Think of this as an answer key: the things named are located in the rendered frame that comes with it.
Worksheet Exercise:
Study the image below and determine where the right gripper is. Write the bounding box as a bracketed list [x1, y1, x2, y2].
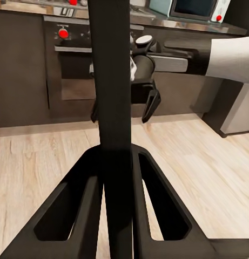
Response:
[90, 62, 161, 123]

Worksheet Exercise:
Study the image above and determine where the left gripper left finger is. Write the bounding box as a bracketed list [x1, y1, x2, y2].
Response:
[0, 145, 104, 259]

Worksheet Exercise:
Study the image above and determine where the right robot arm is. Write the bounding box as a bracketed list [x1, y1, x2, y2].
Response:
[90, 35, 249, 123]

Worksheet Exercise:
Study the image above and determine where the poster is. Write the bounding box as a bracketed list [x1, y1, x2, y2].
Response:
[87, 0, 133, 259]

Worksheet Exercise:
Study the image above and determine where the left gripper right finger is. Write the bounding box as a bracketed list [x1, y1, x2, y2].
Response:
[131, 144, 221, 259]

